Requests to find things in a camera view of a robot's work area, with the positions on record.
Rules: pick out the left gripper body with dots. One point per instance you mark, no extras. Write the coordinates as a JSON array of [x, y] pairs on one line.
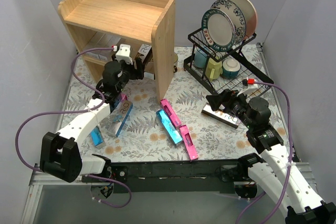
[[139, 67]]

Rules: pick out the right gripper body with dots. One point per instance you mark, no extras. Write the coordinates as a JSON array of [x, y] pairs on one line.
[[224, 100]]

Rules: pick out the brown silver RO toothpaste box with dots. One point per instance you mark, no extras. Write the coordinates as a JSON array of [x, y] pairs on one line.
[[149, 71]]

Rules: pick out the silver black RO toothpaste box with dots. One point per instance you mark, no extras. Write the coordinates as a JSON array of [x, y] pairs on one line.
[[221, 116]]

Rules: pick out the dark striped toothpaste box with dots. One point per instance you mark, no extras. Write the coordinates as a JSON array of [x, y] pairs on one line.
[[143, 51]]

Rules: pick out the white toothpaste box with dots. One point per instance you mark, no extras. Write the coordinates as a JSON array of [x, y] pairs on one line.
[[106, 55]]

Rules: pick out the silver Protefix toothpaste box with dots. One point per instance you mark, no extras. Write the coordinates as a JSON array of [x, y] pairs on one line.
[[103, 42]]

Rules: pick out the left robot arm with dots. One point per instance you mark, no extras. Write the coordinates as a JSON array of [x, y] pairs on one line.
[[60, 154]]

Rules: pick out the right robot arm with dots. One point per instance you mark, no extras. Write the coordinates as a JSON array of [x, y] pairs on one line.
[[271, 166]]

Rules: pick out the yellow mug behind shelf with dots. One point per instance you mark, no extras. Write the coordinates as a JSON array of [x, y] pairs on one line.
[[175, 63]]

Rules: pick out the wooden two-tier shelf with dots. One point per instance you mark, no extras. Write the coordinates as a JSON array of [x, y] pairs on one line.
[[150, 22]]

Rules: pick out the magenta toothpaste box far left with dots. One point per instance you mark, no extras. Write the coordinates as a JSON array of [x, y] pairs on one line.
[[124, 97]]

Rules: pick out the yellow green mug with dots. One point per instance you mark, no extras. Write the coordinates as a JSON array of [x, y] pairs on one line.
[[213, 70]]

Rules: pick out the teal and white bowl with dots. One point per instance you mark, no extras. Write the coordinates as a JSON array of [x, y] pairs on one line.
[[231, 68]]

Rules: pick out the floral table mat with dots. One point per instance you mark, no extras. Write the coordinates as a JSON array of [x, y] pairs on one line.
[[143, 137]]

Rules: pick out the silver blue RO toothpaste box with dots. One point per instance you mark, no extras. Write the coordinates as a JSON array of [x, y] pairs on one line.
[[119, 117]]

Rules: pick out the pink toothpaste box centre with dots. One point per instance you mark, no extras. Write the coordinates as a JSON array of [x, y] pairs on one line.
[[167, 108]]

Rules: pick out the pink toothpaste box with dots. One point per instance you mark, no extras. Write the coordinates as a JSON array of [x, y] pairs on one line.
[[188, 142], [167, 108]]

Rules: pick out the light blue mug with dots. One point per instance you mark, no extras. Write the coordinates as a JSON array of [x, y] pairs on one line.
[[200, 58]]

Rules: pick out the pink toothpaste box front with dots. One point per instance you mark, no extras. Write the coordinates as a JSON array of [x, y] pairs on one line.
[[188, 142]]

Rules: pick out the cyan toothpaste box centre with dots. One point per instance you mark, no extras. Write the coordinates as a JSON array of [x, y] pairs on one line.
[[168, 126]]

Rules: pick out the cyan toothpaste box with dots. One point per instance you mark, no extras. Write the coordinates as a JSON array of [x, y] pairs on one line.
[[97, 139], [168, 126]]

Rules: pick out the green rimmed white plate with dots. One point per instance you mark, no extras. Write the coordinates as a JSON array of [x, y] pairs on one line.
[[218, 30]]

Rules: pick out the cyan toothpaste box left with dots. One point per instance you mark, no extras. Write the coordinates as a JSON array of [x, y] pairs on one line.
[[97, 139]]

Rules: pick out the beige and pink plate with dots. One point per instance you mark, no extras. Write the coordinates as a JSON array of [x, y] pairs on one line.
[[250, 15]]

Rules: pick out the blue floral patterned plate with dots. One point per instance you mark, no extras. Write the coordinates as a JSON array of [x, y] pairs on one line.
[[236, 16]]

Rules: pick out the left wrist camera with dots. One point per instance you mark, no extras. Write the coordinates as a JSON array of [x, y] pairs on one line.
[[123, 52]]

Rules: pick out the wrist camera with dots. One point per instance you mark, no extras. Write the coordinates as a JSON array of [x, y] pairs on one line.
[[249, 86], [123, 52]]

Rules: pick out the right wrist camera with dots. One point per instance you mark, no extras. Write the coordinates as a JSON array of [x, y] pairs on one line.
[[249, 86]]

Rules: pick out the black wire dish rack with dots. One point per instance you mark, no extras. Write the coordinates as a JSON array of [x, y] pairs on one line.
[[248, 70]]

